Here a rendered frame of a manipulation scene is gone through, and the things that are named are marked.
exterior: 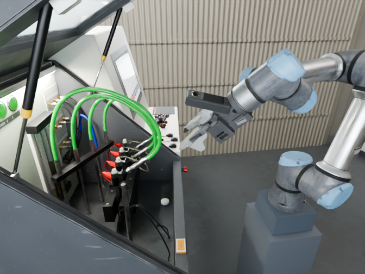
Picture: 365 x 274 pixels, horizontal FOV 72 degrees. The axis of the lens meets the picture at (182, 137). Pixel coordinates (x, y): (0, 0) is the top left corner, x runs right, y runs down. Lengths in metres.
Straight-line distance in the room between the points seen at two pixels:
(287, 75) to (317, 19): 2.70
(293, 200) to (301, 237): 0.17
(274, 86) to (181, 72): 2.22
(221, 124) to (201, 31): 2.16
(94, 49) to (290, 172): 0.95
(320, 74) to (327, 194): 0.40
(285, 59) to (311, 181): 0.55
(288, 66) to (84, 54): 0.87
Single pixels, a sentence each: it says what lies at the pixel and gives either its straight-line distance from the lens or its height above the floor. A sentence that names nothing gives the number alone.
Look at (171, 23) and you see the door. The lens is 2.70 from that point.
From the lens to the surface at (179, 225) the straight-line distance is 0.96.
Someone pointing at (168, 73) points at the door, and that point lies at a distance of 2.76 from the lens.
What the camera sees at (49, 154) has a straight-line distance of 1.08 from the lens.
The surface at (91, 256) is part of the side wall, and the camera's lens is 0.74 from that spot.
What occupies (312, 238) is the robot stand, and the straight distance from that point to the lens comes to 1.25.
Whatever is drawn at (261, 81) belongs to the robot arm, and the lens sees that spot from 0.60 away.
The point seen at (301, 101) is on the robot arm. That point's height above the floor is 1.44.
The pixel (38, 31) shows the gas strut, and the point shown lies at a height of 1.61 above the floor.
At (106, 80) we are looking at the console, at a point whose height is 1.36.
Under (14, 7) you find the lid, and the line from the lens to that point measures 0.48.
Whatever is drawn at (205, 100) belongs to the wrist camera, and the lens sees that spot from 0.63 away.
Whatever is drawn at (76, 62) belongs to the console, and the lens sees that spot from 1.23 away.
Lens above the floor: 1.64
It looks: 27 degrees down
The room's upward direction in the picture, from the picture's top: straight up
